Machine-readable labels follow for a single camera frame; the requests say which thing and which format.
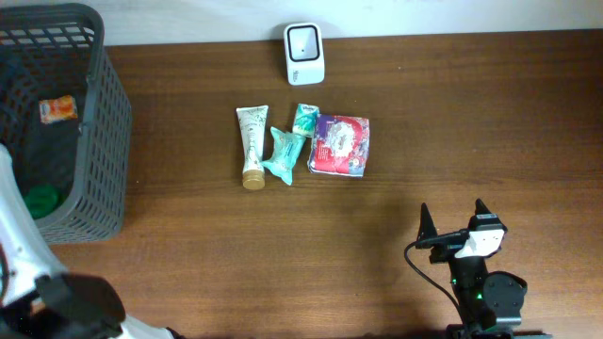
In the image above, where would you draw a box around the red purple tissue pack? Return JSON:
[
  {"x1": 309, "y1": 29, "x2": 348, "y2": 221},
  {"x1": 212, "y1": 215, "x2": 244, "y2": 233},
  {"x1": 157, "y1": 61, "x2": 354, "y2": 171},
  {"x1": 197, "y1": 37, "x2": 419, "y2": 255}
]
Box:
[{"x1": 307, "y1": 114, "x2": 370, "y2": 178}]

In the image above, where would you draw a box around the teal toilet tissue wipes pack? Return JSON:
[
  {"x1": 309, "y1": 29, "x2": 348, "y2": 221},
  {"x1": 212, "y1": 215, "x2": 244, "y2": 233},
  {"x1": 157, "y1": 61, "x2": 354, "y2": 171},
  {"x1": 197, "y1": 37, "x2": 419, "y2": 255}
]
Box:
[{"x1": 261, "y1": 127, "x2": 306, "y2": 186}]

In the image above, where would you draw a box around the teal tissue packet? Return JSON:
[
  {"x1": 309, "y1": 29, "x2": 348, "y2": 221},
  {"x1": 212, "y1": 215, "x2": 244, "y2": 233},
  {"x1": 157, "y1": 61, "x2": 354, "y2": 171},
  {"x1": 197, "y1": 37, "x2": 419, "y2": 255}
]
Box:
[{"x1": 292, "y1": 104, "x2": 319, "y2": 137}]

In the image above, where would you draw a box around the white tube gold cap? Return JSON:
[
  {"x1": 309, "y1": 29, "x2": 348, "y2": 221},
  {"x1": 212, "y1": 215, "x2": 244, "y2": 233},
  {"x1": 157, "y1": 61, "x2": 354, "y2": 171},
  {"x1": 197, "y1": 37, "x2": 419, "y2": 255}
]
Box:
[{"x1": 236, "y1": 105, "x2": 269, "y2": 190}]

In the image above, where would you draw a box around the orange tissue packet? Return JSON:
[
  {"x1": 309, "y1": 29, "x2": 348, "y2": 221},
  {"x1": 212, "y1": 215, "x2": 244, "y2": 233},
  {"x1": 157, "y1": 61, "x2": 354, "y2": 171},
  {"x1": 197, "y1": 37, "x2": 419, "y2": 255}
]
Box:
[{"x1": 39, "y1": 95, "x2": 78, "y2": 124}]

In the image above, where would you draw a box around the green lid jar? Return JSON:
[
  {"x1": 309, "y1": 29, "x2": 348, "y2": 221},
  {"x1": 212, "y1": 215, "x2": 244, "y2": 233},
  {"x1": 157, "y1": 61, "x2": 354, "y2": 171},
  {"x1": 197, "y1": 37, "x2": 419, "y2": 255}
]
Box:
[{"x1": 24, "y1": 185, "x2": 62, "y2": 219}]

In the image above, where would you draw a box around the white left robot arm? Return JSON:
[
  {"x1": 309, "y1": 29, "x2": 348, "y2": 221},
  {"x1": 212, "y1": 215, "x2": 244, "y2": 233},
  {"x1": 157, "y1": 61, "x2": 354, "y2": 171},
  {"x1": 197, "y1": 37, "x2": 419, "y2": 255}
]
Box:
[{"x1": 1, "y1": 146, "x2": 181, "y2": 339}]

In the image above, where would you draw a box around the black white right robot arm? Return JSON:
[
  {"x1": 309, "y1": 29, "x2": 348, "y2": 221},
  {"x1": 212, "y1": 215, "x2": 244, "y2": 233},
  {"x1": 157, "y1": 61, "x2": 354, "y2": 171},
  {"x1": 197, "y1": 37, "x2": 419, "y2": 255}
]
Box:
[{"x1": 404, "y1": 199, "x2": 550, "y2": 339}]

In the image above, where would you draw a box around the grey plastic mesh basket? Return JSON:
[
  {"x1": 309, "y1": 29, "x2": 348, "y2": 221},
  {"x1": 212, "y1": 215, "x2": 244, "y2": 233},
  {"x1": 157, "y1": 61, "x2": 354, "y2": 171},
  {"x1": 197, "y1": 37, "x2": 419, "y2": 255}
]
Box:
[{"x1": 1, "y1": 3, "x2": 132, "y2": 244}]

